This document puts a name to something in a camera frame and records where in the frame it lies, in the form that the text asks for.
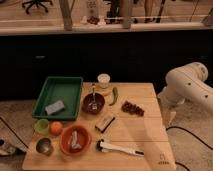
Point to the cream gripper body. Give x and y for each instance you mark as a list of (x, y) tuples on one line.
[(168, 114)]

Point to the dark red grape bunch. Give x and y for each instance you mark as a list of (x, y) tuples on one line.
[(130, 108)]

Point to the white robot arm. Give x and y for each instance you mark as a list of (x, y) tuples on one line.
[(185, 82)]

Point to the green chili pepper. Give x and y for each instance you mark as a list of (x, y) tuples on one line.
[(115, 96)]

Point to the white and black brush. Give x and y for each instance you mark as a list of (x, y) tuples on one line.
[(102, 145)]

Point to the metal fork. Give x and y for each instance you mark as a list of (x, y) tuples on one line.
[(94, 104)]

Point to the white cup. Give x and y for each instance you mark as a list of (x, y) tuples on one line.
[(103, 80)]

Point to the dark brown bowl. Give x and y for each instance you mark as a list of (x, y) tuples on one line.
[(87, 103)]

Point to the orange bowl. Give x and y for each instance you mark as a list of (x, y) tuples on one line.
[(84, 138)]

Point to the clear plastic wrapper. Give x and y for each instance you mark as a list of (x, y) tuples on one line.
[(74, 141)]

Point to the green plastic tray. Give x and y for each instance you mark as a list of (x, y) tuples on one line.
[(55, 88)]

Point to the orange fruit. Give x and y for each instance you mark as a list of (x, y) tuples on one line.
[(56, 128)]

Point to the grey sponge block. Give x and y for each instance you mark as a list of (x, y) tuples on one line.
[(54, 107)]

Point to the green cup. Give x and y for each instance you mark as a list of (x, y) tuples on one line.
[(42, 126)]

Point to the metal cup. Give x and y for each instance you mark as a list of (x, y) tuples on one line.
[(44, 146)]

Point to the black office chair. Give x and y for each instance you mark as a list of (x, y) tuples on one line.
[(38, 3)]

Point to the wooden post right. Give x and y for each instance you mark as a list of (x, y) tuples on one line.
[(126, 13)]

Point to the wooden post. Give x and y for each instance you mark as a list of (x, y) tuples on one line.
[(66, 15), (126, 13)]

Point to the wooden post left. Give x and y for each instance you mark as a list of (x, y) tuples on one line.
[(66, 15)]

